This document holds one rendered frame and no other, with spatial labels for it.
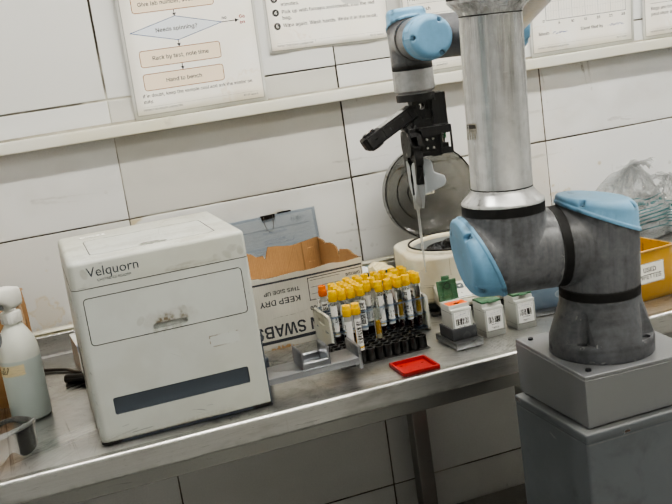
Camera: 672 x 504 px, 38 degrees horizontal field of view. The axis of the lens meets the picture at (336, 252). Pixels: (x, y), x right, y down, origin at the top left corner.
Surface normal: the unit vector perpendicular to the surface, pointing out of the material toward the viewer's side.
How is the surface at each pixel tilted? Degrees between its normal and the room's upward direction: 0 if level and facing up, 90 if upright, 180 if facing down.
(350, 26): 87
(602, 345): 74
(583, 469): 90
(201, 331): 90
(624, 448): 90
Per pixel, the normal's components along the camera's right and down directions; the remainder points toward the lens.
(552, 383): -0.94, 0.20
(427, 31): 0.17, 0.18
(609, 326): -0.07, -0.06
